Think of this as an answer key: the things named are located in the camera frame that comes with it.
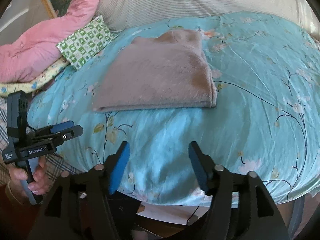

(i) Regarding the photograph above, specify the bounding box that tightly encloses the beige knit sweater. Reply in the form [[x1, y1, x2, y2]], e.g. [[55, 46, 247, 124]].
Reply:
[[93, 29, 217, 112]]

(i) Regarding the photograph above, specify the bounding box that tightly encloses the white striped quilt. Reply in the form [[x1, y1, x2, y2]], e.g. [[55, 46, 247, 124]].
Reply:
[[95, 0, 319, 38]]

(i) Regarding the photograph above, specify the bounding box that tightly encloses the pink padded blanket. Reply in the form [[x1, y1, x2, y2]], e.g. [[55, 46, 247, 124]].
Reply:
[[1, 0, 100, 83]]

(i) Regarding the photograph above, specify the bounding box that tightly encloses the green white patterned pillow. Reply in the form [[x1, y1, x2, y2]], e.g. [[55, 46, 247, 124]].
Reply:
[[56, 16, 118, 70]]

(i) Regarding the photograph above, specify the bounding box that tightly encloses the black cable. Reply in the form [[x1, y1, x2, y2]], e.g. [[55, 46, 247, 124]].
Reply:
[[186, 205, 201, 227]]

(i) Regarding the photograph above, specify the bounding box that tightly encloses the plaid fabric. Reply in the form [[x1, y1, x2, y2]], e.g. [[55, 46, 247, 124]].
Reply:
[[2, 91, 84, 183]]

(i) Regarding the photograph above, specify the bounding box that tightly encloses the turquoise floral bed sheet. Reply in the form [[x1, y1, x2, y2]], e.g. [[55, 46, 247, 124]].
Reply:
[[28, 12, 319, 206]]

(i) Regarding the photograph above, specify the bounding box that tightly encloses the person's left hand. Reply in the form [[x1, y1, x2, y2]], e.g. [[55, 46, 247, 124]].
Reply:
[[8, 156, 50, 198]]

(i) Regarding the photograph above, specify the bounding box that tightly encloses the yellow floral cloth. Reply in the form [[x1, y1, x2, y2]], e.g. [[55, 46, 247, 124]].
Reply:
[[1, 57, 69, 98]]

